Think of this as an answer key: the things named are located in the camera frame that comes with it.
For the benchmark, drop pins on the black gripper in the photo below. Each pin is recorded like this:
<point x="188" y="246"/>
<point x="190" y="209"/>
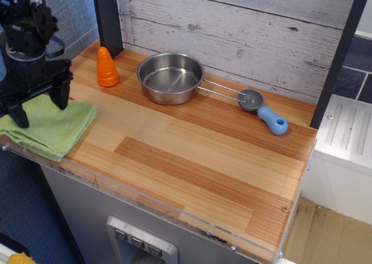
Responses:
<point x="28" y="76"/>

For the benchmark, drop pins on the green cloth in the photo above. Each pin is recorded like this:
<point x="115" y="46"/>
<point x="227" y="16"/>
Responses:
<point x="52" y="132"/>

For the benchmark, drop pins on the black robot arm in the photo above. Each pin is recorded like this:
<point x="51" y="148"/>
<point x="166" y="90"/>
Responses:
<point x="30" y="52"/>

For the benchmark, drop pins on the orange plastic toy carrot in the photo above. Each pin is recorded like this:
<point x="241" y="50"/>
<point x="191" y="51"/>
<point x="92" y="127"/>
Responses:
<point x="107" y="75"/>

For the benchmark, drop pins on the stainless steel pot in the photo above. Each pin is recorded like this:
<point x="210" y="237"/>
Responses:
<point x="175" y="78"/>

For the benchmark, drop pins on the clear acrylic front guard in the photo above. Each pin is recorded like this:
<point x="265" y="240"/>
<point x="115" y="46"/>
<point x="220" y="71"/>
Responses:
<point x="171" y="189"/>

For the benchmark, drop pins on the yellow object bottom left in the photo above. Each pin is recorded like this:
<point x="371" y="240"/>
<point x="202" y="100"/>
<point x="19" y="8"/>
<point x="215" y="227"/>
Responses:
<point x="20" y="259"/>

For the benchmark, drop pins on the silver dispenser button panel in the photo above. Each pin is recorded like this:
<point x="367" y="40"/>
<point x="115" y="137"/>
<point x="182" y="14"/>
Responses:
<point x="132" y="244"/>

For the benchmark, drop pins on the white ribbed appliance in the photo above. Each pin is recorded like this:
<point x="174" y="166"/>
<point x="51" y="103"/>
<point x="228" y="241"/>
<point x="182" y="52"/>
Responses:
<point x="339" y="172"/>

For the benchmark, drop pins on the dark grey left post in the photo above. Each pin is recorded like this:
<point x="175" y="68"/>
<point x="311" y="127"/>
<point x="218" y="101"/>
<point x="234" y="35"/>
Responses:
<point x="107" y="17"/>

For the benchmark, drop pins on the dark grey post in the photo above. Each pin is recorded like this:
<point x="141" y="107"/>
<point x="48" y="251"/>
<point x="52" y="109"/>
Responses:
<point x="107" y="17"/>
<point x="348" y="33"/>

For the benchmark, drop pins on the grey scoop with blue handle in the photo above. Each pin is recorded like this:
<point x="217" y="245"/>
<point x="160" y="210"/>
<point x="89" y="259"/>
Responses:
<point x="253" y="101"/>

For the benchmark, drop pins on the dark grey right post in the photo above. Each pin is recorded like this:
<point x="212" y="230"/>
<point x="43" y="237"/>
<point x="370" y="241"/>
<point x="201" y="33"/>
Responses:
<point x="348" y="33"/>

